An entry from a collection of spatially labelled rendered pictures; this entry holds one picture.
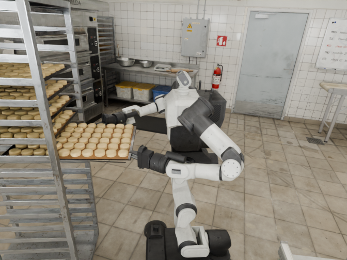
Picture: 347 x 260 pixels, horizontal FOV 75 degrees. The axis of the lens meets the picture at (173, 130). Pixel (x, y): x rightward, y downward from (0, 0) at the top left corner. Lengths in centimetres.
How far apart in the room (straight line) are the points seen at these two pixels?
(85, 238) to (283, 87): 439
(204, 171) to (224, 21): 420
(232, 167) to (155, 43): 455
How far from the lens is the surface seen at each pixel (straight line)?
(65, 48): 146
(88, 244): 210
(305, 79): 519
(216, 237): 185
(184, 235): 175
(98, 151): 118
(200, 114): 99
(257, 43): 499
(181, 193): 148
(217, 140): 96
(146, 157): 110
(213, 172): 98
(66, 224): 143
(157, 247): 195
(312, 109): 538
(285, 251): 118
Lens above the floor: 174
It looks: 25 degrees down
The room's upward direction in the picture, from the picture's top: 3 degrees clockwise
